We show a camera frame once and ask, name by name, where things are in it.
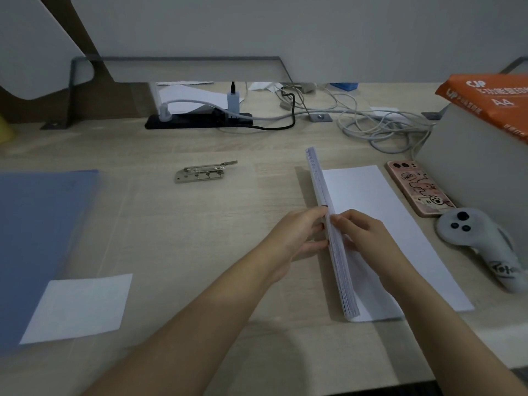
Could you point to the brown cardboard board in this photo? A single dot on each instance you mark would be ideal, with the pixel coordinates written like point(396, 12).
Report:
point(103, 103)

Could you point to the large white board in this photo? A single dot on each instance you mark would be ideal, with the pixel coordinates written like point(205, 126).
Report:
point(288, 32)

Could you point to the yellow bottle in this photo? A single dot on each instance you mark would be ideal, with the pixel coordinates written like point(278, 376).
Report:
point(4, 131)

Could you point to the small blue object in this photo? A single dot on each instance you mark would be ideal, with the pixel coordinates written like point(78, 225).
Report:
point(344, 86)

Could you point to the white charger adapter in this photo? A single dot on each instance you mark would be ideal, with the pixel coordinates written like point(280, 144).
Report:
point(233, 103)

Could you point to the blue folder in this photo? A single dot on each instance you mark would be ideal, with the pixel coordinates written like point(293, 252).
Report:
point(41, 222)

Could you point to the person's right hand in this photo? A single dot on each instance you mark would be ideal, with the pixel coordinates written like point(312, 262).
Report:
point(371, 247)

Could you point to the metal clip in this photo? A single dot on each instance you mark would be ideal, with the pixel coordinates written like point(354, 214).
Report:
point(200, 175)

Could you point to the stack of white paper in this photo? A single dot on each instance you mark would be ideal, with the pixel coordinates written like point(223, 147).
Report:
point(371, 189)

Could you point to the grey box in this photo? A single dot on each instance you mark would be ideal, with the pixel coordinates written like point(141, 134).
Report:
point(474, 169)

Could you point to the transparent folder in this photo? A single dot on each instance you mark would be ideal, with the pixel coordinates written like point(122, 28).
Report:
point(78, 309)

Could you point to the person's right forearm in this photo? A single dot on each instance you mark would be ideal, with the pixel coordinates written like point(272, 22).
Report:
point(453, 346)

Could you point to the person's left forearm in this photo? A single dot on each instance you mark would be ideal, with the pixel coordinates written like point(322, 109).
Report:
point(185, 338)

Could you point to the orange paper package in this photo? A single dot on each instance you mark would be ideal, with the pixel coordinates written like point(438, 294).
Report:
point(495, 103)

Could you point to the grey controller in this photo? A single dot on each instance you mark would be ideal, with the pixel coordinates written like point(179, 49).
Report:
point(466, 235)

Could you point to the phone with pink case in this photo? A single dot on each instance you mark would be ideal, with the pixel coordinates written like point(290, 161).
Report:
point(416, 189)

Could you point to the person's left hand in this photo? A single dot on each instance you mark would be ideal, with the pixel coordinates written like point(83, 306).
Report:
point(293, 243)

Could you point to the white rounded board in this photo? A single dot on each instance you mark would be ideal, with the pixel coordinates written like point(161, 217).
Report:
point(33, 49)

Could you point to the loose white papers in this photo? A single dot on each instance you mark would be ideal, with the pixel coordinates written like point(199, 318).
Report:
point(194, 94)

